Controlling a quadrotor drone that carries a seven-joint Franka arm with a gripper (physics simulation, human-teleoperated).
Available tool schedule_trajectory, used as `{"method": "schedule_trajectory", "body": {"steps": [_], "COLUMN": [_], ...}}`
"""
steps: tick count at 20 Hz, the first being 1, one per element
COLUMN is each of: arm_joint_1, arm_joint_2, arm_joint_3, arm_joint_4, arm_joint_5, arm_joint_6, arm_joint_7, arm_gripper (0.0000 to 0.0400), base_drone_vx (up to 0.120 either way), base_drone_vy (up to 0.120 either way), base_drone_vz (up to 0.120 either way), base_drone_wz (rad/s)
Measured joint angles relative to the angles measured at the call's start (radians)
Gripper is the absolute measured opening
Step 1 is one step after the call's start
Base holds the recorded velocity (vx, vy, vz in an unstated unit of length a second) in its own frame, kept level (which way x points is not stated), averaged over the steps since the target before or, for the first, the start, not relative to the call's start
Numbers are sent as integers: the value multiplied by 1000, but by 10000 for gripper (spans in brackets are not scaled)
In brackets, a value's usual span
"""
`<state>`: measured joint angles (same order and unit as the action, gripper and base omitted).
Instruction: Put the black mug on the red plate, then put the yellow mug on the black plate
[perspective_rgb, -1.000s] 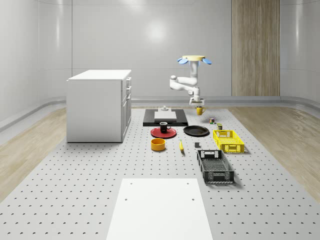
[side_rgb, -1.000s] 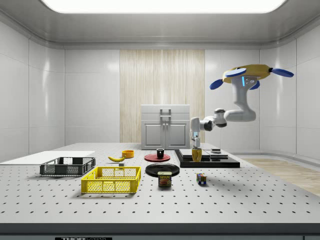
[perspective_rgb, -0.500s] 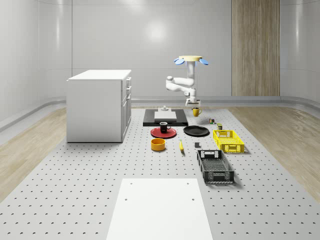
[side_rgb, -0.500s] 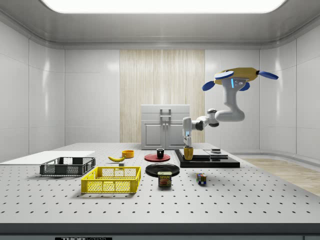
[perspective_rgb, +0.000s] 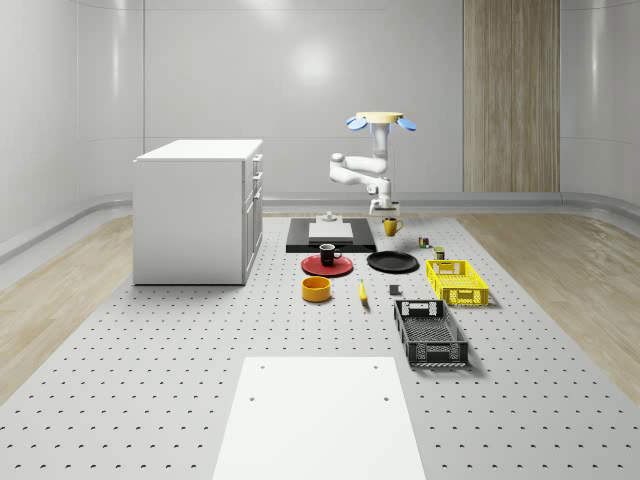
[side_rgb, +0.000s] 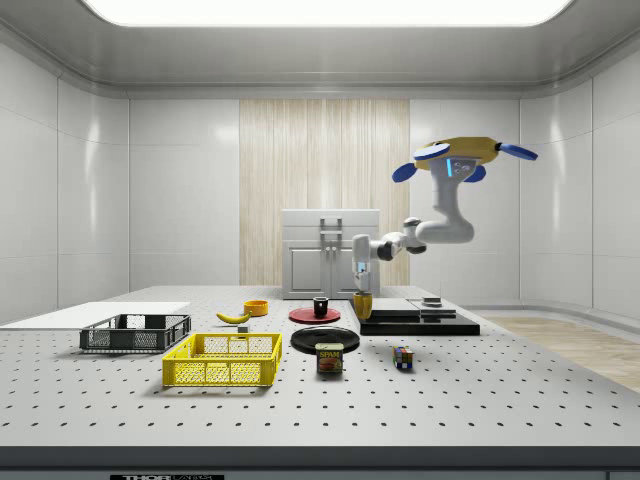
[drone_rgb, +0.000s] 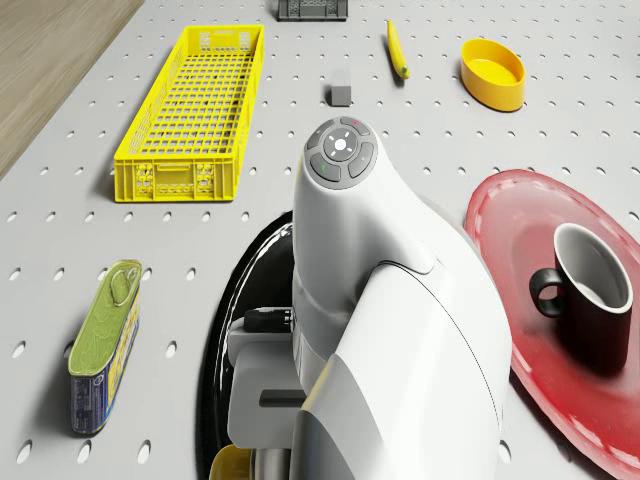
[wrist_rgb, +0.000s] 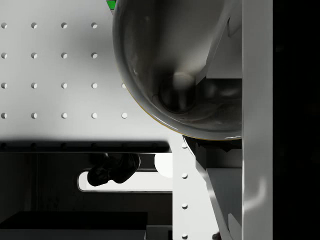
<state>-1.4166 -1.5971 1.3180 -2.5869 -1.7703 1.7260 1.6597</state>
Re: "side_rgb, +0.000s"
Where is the dark grey basket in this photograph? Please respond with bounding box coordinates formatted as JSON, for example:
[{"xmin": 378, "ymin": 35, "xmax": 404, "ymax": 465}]
[{"xmin": 78, "ymin": 313, "xmax": 193, "ymax": 355}]

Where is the red plate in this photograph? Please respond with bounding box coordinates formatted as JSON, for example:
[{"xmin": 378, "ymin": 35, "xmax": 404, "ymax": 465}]
[{"xmin": 288, "ymin": 306, "xmax": 341, "ymax": 324}]

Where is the yellow mug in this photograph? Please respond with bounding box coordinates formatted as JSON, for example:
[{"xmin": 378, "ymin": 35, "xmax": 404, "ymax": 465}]
[{"xmin": 352, "ymin": 292, "xmax": 375, "ymax": 322}]

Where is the black stove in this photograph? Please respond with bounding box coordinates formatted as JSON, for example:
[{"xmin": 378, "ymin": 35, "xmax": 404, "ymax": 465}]
[{"xmin": 347, "ymin": 296, "xmax": 482, "ymax": 337}]

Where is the flat-sided can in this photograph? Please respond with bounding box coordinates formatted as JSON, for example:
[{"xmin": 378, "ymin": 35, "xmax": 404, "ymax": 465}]
[{"xmin": 314, "ymin": 342, "xmax": 346, "ymax": 376}]

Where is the white board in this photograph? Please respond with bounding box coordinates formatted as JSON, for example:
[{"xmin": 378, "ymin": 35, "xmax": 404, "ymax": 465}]
[{"xmin": 0, "ymin": 300, "xmax": 193, "ymax": 331}]

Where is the yellow basket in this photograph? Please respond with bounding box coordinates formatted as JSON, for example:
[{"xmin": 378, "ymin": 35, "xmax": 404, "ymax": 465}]
[{"xmin": 161, "ymin": 332, "xmax": 284, "ymax": 388}]

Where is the white cabinet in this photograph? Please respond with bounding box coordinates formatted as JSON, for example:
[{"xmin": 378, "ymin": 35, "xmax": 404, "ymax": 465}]
[{"xmin": 281, "ymin": 208, "xmax": 382, "ymax": 301}]

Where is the black plate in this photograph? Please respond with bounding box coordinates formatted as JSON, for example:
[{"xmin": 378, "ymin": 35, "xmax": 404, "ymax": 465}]
[{"xmin": 290, "ymin": 325, "xmax": 362, "ymax": 354}]

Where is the puzzle cube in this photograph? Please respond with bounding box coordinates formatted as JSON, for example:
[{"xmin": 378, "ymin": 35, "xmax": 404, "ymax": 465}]
[{"xmin": 391, "ymin": 344, "xmax": 416, "ymax": 372}]

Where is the drone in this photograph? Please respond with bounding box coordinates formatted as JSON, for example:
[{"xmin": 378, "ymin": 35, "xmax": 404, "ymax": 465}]
[{"xmin": 391, "ymin": 135, "xmax": 540, "ymax": 185}]

